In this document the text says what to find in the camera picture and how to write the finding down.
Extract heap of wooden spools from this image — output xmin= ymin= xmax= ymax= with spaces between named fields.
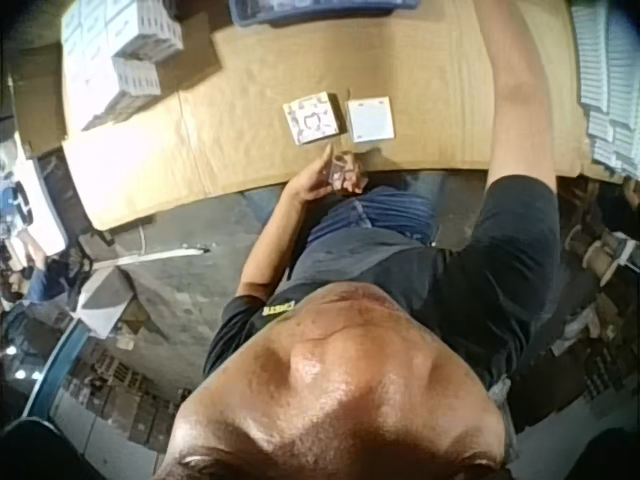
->
xmin=563 ymin=223 xmax=640 ymax=284

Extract blue metal frame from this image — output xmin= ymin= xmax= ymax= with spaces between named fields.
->
xmin=21 ymin=313 xmax=95 ymax=422

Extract large brown cardboard sheet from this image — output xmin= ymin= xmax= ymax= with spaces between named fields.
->
xmin=59 ymin=0 xmax=604 ymax=232

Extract stack of white boxes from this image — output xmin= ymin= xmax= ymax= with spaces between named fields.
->
xmin=59 ymin=0 xmax=185 ymax=133

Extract blue plastic tray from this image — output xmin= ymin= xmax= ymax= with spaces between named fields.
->
xmin=228 ymin=0 xmax=437 ymax=29

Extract printed square switch box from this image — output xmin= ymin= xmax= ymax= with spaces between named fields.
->
xmin=282 ymin=91 xmax=338 ymax=147

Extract person's legs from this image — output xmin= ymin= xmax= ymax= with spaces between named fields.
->
xmin=303 ymin=185 xmax=437 ymax=251

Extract stacks of white ribbed parts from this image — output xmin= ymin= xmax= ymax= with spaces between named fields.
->
xmin=569 ymin=0 xmax=640 ymax=177

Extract person's left hand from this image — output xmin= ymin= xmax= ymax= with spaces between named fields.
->
xmin=286 ymin=142 xmax=369 ymax=203

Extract white square switch plate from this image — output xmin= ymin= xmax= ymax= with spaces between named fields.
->
xmin=344 ymin=96 xmax=396 ymax=144

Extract dark crates of parts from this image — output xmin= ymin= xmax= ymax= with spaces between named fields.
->
xmin=62 ymin=344 xmax=204 ymax=454

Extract long white strip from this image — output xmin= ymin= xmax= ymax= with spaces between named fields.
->
xmin=93 ymin=243 xmax=211 ymax=267

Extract white folded paper sheet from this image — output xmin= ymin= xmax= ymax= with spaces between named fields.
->
xmin=81 ymin=266 xmax=137 ymax=339

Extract heap of white blue items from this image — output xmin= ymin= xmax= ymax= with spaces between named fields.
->
xmin=0 ymin=138 xmax=70 ymax=257

